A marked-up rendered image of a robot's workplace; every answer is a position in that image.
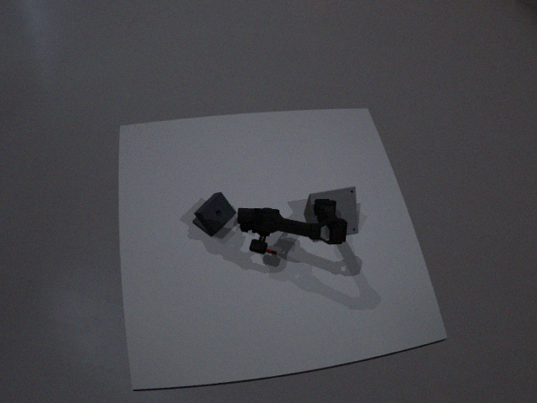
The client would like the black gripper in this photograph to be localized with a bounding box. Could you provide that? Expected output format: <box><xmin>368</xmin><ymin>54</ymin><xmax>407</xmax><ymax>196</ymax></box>
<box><xmin>249</xmin><ymin>230</ymin><xmax>270</xmax><ymax>254</ymax></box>

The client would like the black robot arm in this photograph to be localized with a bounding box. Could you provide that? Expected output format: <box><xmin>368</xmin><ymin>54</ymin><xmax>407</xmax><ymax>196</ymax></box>
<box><xmin>237</xmin><ymin>199</ymin><xmax>347</xmax><ymax>244</ymax></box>

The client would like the dark grey sloped panel with hole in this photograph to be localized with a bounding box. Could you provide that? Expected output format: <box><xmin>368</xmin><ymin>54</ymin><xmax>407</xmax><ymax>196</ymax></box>
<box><xmin>193</xmin><ymin>192</ymin><xmax>236</xmax><ymax>236</ymax></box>

